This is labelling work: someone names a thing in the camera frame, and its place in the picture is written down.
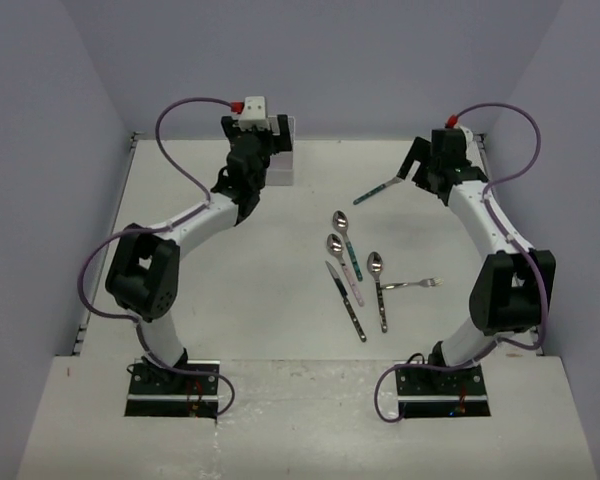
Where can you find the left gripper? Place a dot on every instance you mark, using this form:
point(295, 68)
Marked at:
point(284, 137)

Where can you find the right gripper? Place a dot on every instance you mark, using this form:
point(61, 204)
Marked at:
point(419, 152)

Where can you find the teal handled fork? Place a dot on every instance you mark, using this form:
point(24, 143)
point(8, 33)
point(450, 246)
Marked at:
point(376, 190)

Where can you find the dark dotted handled spoon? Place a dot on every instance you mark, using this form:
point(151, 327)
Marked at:
point(375, 268)

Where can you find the all-metal silver fork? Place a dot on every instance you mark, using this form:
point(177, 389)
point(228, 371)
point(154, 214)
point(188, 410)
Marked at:
point(423, 283)

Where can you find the dark dotted handled knife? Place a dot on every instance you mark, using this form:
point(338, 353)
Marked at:
point(344, 297)

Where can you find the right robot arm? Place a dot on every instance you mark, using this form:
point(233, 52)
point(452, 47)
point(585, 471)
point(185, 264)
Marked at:
point(510, 299)

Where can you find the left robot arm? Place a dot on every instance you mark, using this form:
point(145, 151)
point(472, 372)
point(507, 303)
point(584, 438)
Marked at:
point(143, 277)

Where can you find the white three-compartment utensil holder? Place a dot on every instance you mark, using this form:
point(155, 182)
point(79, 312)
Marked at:
point(281, 169)

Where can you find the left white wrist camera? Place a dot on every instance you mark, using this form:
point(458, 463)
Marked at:
point(251, 113)

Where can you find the teal handled spoon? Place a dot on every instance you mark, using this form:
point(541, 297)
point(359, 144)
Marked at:
point(341, 224)

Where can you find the pink handled spoon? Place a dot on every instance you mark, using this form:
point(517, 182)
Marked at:
point(335, 247)

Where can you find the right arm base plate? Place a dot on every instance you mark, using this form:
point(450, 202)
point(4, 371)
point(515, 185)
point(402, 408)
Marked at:
point(423, 393)

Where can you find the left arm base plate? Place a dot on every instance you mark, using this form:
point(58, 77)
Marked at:
point(154, 392)

